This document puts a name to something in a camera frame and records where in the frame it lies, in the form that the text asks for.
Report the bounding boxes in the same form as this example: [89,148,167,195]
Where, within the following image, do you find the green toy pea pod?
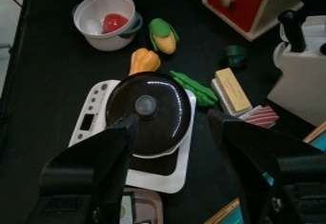
[168,70,219,108]

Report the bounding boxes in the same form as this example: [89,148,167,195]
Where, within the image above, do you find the white toy pot grey handles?
[71,0,144,52]

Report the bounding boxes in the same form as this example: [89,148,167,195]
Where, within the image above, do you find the teal wooden-framed tray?
[203,121,326,224]

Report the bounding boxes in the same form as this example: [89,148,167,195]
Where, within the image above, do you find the red striped toy bacon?
[238,104,281,130]

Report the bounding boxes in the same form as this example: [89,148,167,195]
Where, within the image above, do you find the beige plastic tray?
[119,187,164,224]

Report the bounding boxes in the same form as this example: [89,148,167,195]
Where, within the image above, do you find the white toy knife block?
[266,15,326,128]

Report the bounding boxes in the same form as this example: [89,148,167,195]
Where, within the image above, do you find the red wooden drawer box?
[202,0,315,42]

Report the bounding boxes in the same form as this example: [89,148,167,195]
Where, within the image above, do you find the red toy tomato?
[100,12,130,34]

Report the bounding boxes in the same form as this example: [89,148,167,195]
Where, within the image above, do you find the orange toy bell pepper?
[127,47,162,76]

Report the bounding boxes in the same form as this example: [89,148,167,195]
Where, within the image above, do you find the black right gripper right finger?
[206,109,326,224]

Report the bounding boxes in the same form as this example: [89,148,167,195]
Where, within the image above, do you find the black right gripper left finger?
[25,113,140,224]

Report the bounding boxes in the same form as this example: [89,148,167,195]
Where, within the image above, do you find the white toy induction stove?
[68,79,198,194]

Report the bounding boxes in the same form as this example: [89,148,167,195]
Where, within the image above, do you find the black pan lid with knob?
[104,71,192,157]

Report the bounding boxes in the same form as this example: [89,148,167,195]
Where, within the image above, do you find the black knife handle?
[277,10,309,53]

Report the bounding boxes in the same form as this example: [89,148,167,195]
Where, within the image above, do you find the toy corn with green husk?
[148,17,180,55]

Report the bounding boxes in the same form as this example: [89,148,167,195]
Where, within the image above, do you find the dark green toy vegetable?
[224,45,250,69]

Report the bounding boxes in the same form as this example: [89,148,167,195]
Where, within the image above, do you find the white toy egg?
[84,19,104,36]

